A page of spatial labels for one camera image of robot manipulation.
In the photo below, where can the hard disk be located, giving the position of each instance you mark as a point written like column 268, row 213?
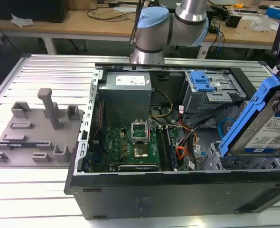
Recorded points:
column 261, row 134

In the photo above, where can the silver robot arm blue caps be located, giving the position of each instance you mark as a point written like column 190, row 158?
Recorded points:
column 152, row 31

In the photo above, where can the silver disk bay cage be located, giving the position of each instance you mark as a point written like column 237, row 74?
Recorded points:
column 211, row 159

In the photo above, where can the clear plastic bag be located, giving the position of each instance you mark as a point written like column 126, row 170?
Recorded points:
column 264, row 23

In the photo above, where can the blue cardboard box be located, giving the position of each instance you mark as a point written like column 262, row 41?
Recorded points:
column 274, row 12

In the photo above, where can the small black device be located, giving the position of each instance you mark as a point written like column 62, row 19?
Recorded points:
column 232, row 20

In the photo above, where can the blue drive latch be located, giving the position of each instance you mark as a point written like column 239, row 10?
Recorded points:
column 200, row 82

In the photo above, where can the silver optical drive cage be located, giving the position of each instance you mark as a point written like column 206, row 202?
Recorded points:
column 197, row 99

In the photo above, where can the dark RAM stick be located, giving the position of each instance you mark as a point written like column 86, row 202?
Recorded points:
column 162, row 147

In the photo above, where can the gray power supply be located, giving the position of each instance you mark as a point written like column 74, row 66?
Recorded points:
column 123, row 99

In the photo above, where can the CPU socket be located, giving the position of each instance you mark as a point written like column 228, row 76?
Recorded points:
column 140, row 152

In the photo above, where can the black graphics card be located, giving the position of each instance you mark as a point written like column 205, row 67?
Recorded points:
column 137, row 168

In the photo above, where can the green motherboard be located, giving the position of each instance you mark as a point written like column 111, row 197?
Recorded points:
column 116, row 145

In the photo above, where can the black PC case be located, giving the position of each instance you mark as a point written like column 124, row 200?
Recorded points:
column 154, row 197

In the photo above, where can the wooden desk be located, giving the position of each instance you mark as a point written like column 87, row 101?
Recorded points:
column 83, row 26

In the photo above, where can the large black box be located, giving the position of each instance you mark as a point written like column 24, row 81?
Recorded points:
column 30, row 10

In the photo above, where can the crumpled white plastic wrap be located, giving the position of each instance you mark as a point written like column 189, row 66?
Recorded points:
column 21, row 21

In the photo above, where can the gray parts rack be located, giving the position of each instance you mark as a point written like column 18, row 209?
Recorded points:
column 35, row 133

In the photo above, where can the green RAM stick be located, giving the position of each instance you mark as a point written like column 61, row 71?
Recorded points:
column 19, row 144

